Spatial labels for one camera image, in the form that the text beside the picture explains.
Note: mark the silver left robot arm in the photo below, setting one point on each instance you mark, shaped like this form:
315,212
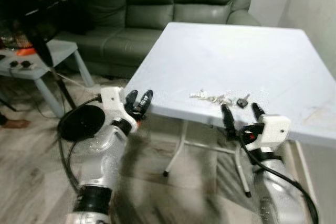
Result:
102,156

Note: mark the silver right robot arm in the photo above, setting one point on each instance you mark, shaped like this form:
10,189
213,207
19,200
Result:
281,192

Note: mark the silver key bunch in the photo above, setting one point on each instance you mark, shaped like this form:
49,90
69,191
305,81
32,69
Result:
212,98

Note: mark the white folding table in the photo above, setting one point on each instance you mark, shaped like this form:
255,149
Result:
236,61

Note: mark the black standing fan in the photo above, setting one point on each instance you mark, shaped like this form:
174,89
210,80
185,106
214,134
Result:
81,123

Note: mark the small grey side table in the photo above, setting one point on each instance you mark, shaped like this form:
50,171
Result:
58,51

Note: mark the green leather sofa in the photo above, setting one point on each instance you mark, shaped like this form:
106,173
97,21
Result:
152,3

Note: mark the small black object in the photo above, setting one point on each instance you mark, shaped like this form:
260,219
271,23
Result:
23,65

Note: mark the small orange object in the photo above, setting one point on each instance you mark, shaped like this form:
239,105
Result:
25,52

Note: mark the person's foot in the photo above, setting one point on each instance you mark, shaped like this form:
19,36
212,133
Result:
13,123

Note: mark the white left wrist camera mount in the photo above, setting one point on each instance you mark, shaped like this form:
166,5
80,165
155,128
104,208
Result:
111,99

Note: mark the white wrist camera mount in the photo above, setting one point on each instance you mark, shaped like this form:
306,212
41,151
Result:
274,128
111,99

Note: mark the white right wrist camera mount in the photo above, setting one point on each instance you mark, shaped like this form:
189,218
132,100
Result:
274,128

